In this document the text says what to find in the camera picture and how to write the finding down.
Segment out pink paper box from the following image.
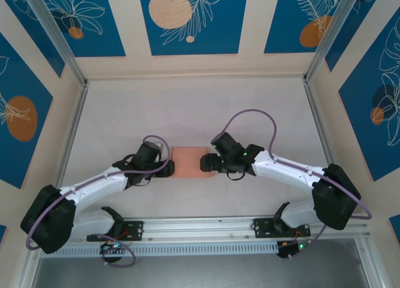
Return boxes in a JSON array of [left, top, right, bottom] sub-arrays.
[[171, 146, 216, 179]]

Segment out black controller board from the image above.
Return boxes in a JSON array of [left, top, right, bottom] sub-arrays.
[[99, 241, 126, 255], [277, 241, 313, 259]]

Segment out grey metal panel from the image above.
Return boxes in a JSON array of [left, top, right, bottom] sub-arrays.
[[31, 256, 369, 288]]

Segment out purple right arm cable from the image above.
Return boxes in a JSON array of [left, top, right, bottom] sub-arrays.
[[224, 109, 373, 260]]

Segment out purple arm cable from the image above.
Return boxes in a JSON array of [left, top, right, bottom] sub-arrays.
[[224, 109, 373, 260], [26, 134, 172, 267]]

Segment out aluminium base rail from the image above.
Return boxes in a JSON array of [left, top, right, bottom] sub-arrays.
[[26, 214, 371, 245]]

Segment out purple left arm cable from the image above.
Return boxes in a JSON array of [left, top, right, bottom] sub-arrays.
[[26, 134, 172, 267]]

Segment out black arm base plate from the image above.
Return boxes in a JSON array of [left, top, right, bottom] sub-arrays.
[[86, 221, 144, 242], [252, 217, 312, 239]]

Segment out grey slotted cable duct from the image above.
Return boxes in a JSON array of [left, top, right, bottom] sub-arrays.
[[40, 241, 279, 257]]

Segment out aluminium side rail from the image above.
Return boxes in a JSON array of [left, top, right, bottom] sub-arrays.
[[302, 78, 349, 214], [46, 81, 90, 220]]

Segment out blue floral wall panel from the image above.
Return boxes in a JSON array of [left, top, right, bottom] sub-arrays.
[[324, 0, 385, 72], [339, 19, 400, 182], [29, 0, 126, 58], [0, 33, 54, 189], [264, 0, 348, 54], [0, 0, 65, 78], [138, 0, 249, 56]]

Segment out aluminium frame post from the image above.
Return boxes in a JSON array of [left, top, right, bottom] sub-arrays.
[[23, 0, 89, 86], [304, 0, 361, 83]]

